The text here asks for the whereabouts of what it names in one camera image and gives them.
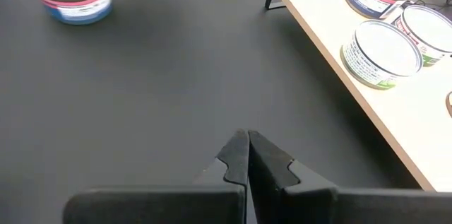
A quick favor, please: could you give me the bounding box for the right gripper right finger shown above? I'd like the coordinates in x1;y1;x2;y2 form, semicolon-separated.
248;129;452;224

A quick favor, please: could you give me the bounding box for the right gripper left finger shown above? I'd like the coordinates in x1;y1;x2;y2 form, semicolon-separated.
62;129;251;224

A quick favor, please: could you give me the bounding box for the green label tuna can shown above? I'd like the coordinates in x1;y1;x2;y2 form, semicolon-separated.
340;19;424;90
393;4;452;68

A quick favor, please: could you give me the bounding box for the wooden shelf with black frames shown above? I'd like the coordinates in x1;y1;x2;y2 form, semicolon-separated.
264;0;452;193

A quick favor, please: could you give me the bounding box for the black table mat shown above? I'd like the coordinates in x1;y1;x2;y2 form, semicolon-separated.
0;0;424;224

